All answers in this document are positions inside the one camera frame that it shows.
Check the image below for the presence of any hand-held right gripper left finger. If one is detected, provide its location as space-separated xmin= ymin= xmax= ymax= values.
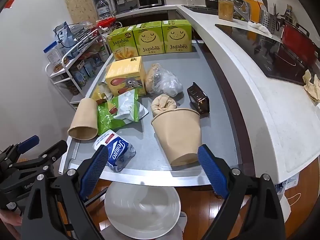
xmin=21 ymin=144 xmax=109 ymax=240

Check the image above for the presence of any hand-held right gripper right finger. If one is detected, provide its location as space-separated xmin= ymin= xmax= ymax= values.
xmin=197 ymin=144 xmax=287 ymax=240

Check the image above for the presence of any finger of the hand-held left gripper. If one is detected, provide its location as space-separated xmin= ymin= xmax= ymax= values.
xmin=0 ymin=135 xmax=40 ymax=166
xmin=11 ymin=140 xmax=68 ymax=173

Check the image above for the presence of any white blue tissue packet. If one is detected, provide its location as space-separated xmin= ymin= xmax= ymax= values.
xmin=92 ymin=129 xmax=136 ymax=172

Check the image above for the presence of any small brown paper cup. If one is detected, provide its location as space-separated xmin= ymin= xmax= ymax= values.
xmin=67 ymin=98 xmax=99 ymax=140

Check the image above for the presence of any green snack bag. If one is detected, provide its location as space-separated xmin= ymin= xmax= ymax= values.
xmin=97 ymin=90 xmax=149 ymax=136

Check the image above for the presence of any large brown paper cup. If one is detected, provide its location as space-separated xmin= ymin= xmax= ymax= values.
xmin=151 ymin=108 xmax=202 ymax=167

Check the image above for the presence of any white trash bin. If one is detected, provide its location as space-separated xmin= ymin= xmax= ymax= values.
xmin=104 ymin=181 xmax=188 ymax=240

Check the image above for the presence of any yellow foil wrapper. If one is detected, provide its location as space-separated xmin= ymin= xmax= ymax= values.
xmin=90 ymin=82 xmax=113 ymax=104

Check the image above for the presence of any dark brown plastic tray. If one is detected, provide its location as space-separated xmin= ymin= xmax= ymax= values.
xmin=187 ymin=82 xmax=210 ymax=115

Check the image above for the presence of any brown paper napkin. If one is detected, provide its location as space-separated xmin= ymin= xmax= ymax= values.
xmin=151 ymin=94 xmax=177 ymax=117

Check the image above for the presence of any yellow cardboard box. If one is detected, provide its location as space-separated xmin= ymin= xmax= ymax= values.
xmin=105 ymin=56 xmax=146 ymax=97

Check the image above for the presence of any clear bag with brown paper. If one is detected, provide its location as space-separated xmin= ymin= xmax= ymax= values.
xmin=144 ymin=63 xmax=184 ymax=97

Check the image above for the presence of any person's left hand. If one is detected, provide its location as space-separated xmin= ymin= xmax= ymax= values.
xmin=0 ymin=209 xmax=23 ymax=230

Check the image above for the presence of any white metal rack trolley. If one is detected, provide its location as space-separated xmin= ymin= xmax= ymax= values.
xmin=45 ymin=21 xmax=123 ymax=110

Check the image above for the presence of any clear container blue lid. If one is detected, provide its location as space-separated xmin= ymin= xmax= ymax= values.
xmin=44 ymin=41 xmax=70 ymax=73

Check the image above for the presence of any blue coffee bag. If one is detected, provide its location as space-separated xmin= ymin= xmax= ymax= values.
xmin=53 ymin=22 xmax=75 ymax=49

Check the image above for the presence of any green snack box fries picture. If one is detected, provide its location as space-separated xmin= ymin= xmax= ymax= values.
xmin=107 ymin=25 xmax=139 ymax=61

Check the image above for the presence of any black induction hob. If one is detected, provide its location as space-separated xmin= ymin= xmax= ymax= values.
xmin=215 ymin=24 xmax=320 ymax=85

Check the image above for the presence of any crumpled beige paper towel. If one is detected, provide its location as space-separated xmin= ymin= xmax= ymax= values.
xmin=302 ymin=69 xmax=320 ymax=102

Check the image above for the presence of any red lid food container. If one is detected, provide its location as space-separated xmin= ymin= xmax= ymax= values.
xmin=96 ymin=17 xmax=116 ymax=28

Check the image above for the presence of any green face-print snack box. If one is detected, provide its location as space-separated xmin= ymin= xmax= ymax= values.
xmin=162 ymin=19 xmax=192 ymax=54
xmin=132 ymin=21 xmax=166 ymax=57

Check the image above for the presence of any large water bottle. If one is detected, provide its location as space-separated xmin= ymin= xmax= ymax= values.
xmin=96 ymin=0 xmax=112 ymax=20

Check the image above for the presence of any white dish cloth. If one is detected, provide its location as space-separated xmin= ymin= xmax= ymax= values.
xmin=247 ymin=21 xmax=273 ymax=37

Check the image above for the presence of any red cooking pot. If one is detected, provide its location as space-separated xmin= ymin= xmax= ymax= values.
xmin=272 ymin=20 xmax=320 ymax=67

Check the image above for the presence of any steel utensil holder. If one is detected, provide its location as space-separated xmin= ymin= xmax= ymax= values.
xmin=259 ymin=9 xmax=282 ymax=33

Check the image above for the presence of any amber plastic container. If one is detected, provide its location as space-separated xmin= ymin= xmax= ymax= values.
xmin=218 ymin=0 xmax=234 ymax=20

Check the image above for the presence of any orange cutting board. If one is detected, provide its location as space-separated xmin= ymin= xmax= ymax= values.
xmin=242 ymin=0 xmax=265 ymax=23

